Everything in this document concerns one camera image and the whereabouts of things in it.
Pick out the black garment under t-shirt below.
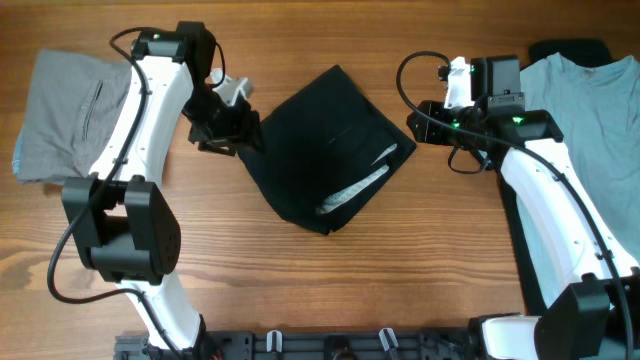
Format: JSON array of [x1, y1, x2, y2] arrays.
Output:
[[499, 38, 614, 315]]

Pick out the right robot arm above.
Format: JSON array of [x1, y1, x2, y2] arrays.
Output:
[[407, 101, 639, 359]]

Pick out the folded grey shorts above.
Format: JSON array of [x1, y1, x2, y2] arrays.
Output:
[[12, 49, 132, 184]]

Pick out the black shorts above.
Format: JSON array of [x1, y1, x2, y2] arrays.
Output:
[[239, 65, 416, 235]]

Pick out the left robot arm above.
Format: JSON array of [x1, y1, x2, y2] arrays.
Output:
[[62, 21, 264, 359]]

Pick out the light blue t-shirt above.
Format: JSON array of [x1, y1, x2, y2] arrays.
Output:
[[509, 52, 640, 309]]

